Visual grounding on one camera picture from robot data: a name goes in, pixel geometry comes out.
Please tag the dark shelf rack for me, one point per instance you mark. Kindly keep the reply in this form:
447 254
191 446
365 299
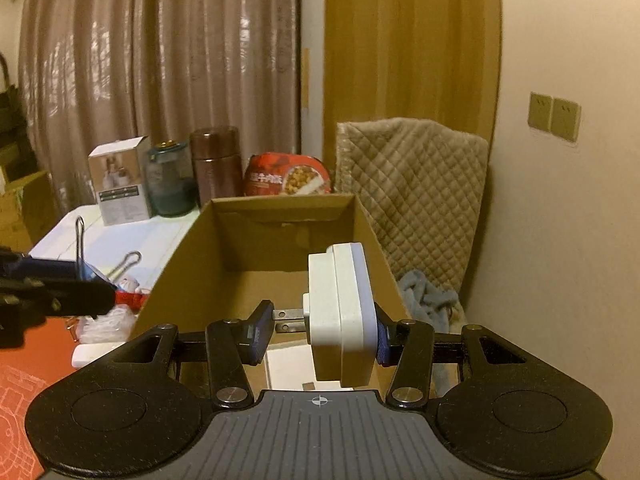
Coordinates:
10 120

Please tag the beige wall socket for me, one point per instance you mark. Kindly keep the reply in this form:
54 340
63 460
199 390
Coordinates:
540 111
566 119

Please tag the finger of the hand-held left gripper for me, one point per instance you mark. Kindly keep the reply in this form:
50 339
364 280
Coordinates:
75 300
45 269

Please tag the white flat block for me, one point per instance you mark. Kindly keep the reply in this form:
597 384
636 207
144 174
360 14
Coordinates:
90 355

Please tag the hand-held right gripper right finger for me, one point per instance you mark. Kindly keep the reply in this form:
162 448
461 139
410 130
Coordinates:
385 340

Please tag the brown thermos flask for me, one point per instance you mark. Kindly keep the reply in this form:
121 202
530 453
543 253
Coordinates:
216 170

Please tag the white product box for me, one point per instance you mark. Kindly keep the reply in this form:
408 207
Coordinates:
120 185

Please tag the red small packet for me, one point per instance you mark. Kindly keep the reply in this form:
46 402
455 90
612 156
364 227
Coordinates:
131 300

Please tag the clear plastic bag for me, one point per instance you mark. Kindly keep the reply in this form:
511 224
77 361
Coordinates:
107 325

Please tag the grey fluffy cloth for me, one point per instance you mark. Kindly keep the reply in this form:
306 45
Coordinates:
430 295

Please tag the white power adapter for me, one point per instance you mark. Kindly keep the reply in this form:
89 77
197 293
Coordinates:
335 310

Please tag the brown cardboard carton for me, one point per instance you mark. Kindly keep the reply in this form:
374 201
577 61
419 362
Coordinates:
25 210

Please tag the blue binder clip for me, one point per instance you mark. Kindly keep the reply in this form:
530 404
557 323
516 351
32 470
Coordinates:
95 274

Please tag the green glass jar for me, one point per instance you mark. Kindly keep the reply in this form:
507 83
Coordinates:
170 185

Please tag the white card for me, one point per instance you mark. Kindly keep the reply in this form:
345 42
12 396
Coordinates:
287 367

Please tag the orange patterned mat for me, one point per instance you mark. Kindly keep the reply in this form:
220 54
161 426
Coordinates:
30 385

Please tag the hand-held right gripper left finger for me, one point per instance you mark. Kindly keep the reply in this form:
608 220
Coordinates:
260 335

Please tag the beige quilted blanket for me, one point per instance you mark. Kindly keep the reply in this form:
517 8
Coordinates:
425 185

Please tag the red instant food bowl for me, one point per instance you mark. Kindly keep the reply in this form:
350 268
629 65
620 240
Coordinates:
285 177

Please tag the brown pleated curtain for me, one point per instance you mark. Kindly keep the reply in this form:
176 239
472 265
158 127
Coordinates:
150 60

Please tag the brown cardboard box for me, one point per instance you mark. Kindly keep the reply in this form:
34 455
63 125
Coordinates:
225 240

